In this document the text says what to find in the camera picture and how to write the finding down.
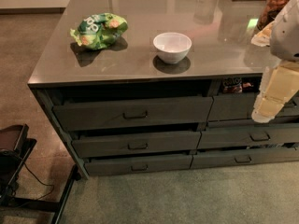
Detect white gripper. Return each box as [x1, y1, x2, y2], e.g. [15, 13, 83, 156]
[251, 22, 299, 123]

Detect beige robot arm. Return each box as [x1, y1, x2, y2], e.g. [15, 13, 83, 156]
[251, 0, 299, 123]

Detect snack packets in drawer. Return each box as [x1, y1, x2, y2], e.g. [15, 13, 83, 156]
[222, 77, 253, 93]

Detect glass jar of nuts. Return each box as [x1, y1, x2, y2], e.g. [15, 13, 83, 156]
[257, 0, 290, 30]

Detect white ceramic bowl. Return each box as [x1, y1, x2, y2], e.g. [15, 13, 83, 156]
[153, 32, 192, 64]

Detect grey cabinet with counter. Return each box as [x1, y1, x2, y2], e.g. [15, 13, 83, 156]
[29, 0, 299, 177]

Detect green snack bag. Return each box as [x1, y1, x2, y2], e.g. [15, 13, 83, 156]
[70, 13, 128, 50]

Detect black metal stand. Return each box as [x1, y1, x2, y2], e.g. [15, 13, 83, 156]
[0, 124, 81, 224]

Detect black cable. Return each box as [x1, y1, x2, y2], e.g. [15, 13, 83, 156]
[18, 159, 55, 203]

